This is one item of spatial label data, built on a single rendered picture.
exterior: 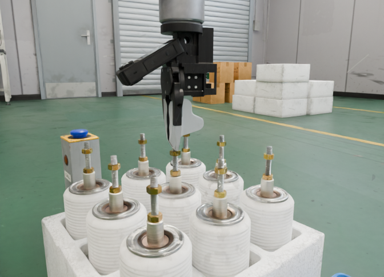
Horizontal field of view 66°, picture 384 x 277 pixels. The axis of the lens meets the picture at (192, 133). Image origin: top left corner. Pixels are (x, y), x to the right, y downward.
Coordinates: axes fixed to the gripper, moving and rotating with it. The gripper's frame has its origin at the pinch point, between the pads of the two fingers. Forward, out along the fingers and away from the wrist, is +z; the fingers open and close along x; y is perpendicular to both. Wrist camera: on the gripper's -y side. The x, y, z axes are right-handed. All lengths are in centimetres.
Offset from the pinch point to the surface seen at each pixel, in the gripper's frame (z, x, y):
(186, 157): 7.4, 14.1, 7.4
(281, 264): 16.6, -16.1, 13.1
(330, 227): 34, 15, 54
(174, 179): 6.6, -0.9, 0.2
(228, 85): 8, 356, 181
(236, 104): 27, 274, 154
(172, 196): 9.1, -2.8, -0.5
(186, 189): 9.1, -0.5, 2.7
